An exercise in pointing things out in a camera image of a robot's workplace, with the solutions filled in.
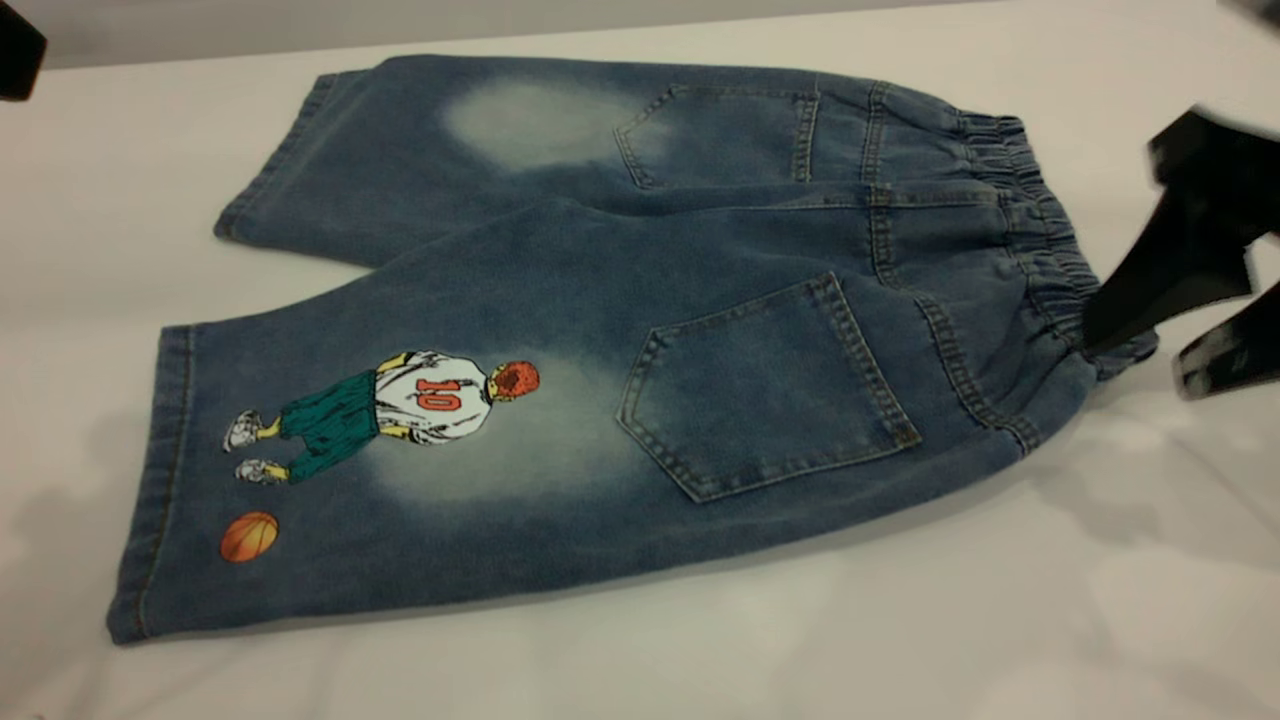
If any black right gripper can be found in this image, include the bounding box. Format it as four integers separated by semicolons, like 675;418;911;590
1083;105;1280;401

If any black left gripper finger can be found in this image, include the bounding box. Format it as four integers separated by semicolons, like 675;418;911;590
0;0;49;102

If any blue denim shorts basketball print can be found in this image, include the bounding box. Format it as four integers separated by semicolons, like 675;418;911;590
107;53;1161;646

